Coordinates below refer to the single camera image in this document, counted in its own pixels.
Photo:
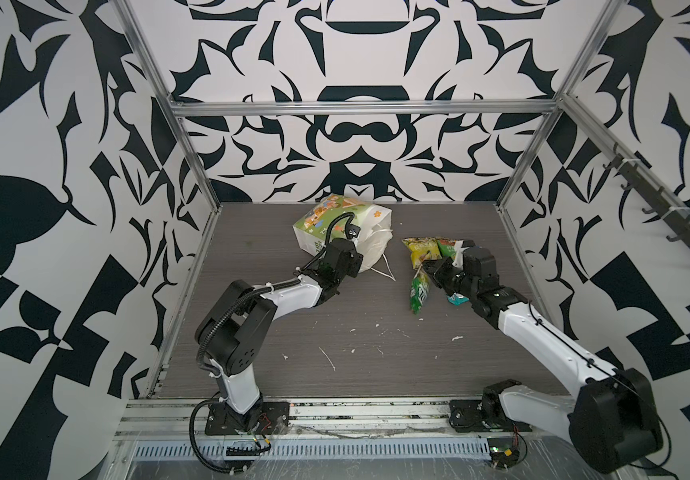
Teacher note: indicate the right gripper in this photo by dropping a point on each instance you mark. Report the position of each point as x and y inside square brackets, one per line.
[438, 274]

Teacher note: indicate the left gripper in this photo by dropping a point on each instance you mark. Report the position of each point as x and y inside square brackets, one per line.
[356, 264]

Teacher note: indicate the teal snack packet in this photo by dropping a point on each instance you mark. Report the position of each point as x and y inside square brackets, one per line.
[457, 299]

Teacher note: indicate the green snack packet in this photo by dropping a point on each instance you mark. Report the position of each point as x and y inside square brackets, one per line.
[449, 248]

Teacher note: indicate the green Fox's candy packet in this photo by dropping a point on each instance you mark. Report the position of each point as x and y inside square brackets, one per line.
[419, 290]

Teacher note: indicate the yellow snack packet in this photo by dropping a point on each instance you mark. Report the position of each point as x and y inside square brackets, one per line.
[421, 249]

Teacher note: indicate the white floral paper bag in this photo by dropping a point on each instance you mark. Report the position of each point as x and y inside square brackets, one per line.
[367, 225]

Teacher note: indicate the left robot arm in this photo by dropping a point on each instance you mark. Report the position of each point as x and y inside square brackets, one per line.
[233, 332]

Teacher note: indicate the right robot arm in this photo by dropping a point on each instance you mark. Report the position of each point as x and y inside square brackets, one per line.
[609, 415]

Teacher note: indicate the small electronics board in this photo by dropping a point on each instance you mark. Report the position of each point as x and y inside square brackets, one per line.
[507, 454]

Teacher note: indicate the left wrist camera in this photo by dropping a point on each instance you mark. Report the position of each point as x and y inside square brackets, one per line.
[352, 231]

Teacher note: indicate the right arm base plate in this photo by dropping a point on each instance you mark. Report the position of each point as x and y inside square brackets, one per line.
[468, 416]

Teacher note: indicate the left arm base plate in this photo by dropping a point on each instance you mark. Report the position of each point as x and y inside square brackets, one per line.
[264, 418]

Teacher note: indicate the black wall hook rack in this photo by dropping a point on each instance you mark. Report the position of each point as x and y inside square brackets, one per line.
[660, 202]

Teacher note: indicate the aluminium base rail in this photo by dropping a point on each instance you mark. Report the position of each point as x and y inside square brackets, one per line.
[315, 417]

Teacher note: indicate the white slotted cable duct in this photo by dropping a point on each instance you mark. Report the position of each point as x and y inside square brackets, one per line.
[472, 448]

